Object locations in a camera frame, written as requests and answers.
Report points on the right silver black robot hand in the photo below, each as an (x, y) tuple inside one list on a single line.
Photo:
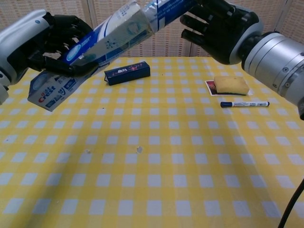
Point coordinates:
[(221, 35)]

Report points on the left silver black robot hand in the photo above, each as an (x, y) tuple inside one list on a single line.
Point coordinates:
[(21, 40)]

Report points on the blue white toothpaste tube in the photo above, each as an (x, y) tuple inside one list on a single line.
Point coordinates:
[(166, 14)]

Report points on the blue white toothpaste box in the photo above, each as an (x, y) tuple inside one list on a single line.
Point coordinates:
[(111, 40)]

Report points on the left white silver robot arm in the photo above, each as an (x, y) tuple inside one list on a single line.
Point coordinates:
[(2, 92)]

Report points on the dark blue patterned box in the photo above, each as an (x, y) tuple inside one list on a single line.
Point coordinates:
[(128, 72)]

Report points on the yellow green sponge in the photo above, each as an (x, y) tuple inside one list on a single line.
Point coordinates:
[(230, 84)]

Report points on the red photo card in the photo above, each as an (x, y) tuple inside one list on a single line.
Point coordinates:
[(210, 86)]

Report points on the blue white marker pen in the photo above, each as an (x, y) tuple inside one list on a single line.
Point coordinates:
[(244, 104)]

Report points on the yellow white checkered tablecloth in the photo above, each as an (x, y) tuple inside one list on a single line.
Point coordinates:
[(166, 178)]

